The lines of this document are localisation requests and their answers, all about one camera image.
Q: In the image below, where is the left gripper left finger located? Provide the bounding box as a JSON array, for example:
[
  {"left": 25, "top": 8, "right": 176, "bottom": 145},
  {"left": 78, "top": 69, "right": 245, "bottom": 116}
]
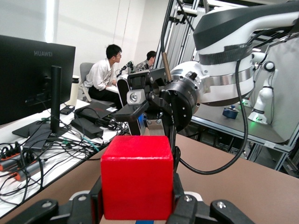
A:
[{"left": 4, "top": 177, "right": 103, "bottom": 224}]

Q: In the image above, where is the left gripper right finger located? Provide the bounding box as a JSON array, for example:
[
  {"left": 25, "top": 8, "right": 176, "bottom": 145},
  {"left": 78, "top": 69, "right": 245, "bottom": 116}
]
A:
[{"left": 167, "top": 174, "right": 255, "bottom": 224}]

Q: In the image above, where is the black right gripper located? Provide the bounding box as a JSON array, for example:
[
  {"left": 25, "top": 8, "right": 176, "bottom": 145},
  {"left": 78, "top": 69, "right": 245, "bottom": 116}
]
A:
[{"left": 114, "top": 71, "right": 201, "bottom": 175}]

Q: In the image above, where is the red wooden block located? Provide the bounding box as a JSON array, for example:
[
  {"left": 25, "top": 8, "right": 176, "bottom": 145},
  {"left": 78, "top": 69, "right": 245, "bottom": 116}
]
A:
[{"left": 100, "top": 135, "right": 175, "bottom": 221}]

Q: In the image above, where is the black laptop with red logo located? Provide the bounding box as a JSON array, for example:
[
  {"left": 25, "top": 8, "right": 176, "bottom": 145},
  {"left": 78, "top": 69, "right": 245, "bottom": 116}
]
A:
[{"left": 74, "top": 101, "right": 119, "bottom": 123}]

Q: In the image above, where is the white desk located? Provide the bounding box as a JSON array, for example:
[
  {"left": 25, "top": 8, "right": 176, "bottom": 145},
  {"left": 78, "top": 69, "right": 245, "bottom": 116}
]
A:
[{"left": 0, "top": 98, "right": 122, "bottom": 217}]

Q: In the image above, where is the person in patterned shirt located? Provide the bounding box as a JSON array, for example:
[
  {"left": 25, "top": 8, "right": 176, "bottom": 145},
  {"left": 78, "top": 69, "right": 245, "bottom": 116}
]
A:
[{"left": 134, "top": 50, "right": 157, "bottom": 73}]

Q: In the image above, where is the brown paper table cover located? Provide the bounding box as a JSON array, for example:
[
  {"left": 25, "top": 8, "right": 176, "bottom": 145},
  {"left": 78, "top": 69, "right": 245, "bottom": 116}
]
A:
[{"left": 0, "top": 133, "right": 299, "bottom": 224}]

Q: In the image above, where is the small black green gadget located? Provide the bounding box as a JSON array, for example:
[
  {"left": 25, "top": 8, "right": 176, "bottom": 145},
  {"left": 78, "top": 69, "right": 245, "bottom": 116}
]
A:
[{"left": 116, "top": 60, "right": 135, "bottom": 77}]

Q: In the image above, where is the black flat box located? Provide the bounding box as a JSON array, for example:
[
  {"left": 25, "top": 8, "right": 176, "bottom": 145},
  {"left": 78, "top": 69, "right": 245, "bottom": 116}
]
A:
[{"left": 71, "top": 117, "right": 105, "bottom": 140}]

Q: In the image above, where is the person in white shirt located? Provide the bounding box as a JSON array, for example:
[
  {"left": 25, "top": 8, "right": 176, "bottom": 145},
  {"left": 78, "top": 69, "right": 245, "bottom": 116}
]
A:
[{"left": 84, "top": 43, "right": 124, "bottom": 110}]

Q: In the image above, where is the orange black power strip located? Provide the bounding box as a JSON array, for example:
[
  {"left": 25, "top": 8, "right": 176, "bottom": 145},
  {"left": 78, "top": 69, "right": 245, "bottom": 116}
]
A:
[
  {"left": 13, "top": 160, "right": 46, "bottom": 182},
  {"left": 0, "top": 143, "right": 25, "bottom": 172}
]

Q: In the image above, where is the white bottle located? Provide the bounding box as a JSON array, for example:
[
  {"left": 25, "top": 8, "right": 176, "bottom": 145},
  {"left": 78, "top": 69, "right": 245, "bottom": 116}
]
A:
[{"left": 67, "top": 76, "right": 80, "bottom": 107}]

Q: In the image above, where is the grey office chair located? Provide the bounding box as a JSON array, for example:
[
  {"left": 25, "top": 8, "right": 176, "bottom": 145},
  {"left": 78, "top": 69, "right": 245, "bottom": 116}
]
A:
[{"left": 78, "top": 62, "right": 99, "bottom": 103}]

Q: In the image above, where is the small black device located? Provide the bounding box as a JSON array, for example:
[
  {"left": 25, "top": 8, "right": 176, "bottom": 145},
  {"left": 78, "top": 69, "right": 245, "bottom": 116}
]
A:
[{"left": 59, "top": 105, "right": 76, "bottom": 115}]

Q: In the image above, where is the blue round container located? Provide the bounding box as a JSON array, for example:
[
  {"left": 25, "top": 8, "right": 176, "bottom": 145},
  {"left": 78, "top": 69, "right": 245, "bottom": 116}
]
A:
[{"left": 221, "top": 106, "right": 239, "bottom": 120}]

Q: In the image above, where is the grey workbench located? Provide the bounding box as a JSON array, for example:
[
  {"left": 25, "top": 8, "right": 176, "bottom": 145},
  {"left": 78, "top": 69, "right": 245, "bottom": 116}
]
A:
[{"left": 190, "top": 112, "right": 299, "bottom": 152}]

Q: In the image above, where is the black Huawei monitor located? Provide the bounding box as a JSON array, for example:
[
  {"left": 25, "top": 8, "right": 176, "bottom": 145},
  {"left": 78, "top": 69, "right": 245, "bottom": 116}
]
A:
[{"left": 0, "top": 35, "right": 77, "bottom": 140}]

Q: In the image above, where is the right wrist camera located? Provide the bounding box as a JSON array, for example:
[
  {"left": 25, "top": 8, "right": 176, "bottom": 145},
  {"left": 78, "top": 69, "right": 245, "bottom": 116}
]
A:
[{"left": 116, "top": 74, "right": 143, "bottom": 136}]

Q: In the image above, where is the black right brass-plug cable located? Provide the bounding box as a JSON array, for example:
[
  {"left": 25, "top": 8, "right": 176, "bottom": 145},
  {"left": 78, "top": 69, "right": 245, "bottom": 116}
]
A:
[{"left": 160, "top": 0, "right": 173, "bottom": 83}]

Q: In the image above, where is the green desk cable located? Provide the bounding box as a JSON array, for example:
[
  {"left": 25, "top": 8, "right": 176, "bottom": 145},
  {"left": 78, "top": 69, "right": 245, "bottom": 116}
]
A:
[{"left": 62, "top": 137, "right": 101, "bottom": 152}]

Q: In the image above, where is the aluminium cell frame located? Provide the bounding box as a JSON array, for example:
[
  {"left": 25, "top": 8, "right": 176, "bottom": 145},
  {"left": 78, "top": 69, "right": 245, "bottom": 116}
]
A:
[{"left": 161, "top": 0, "right": 211, "bottom": 70}]

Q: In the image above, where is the black right camera cable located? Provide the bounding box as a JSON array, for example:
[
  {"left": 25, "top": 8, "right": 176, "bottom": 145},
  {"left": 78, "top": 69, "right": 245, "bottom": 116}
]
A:
[{"left": 172, "top": 58, "right": 249, "bottom": 175}]

